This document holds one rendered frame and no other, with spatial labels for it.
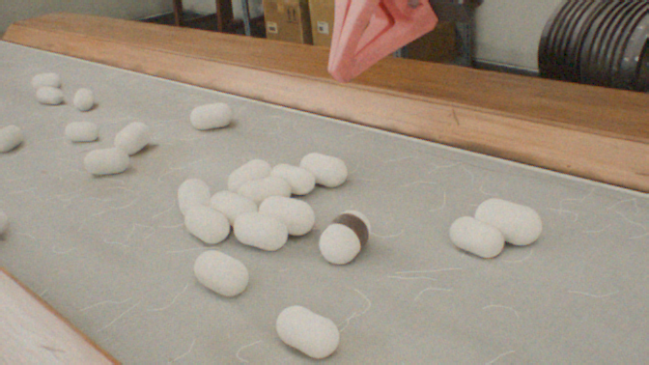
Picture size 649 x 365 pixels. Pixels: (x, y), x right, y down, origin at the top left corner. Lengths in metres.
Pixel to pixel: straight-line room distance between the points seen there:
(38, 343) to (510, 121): 0.34
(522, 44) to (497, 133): 2.42
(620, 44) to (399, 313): 0.44
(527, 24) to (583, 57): 2.16
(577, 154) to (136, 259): 0.29
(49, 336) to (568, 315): 0.24
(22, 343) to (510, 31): 2.73
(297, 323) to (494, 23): 2.72
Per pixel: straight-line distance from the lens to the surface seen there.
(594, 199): 0.45
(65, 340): 0.33
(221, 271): 0.36
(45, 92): 0.78
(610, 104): 0.54
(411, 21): 0.46
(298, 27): 3.30
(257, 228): 0.39
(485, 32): 3.03
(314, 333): 0.31
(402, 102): 0.56
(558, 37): 0.76
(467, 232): 0.38
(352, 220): 0.38
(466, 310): 0.34
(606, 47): 0.73
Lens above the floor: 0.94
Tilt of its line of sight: 25 degrees down
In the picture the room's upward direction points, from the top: 6 degrees counter-clockwise
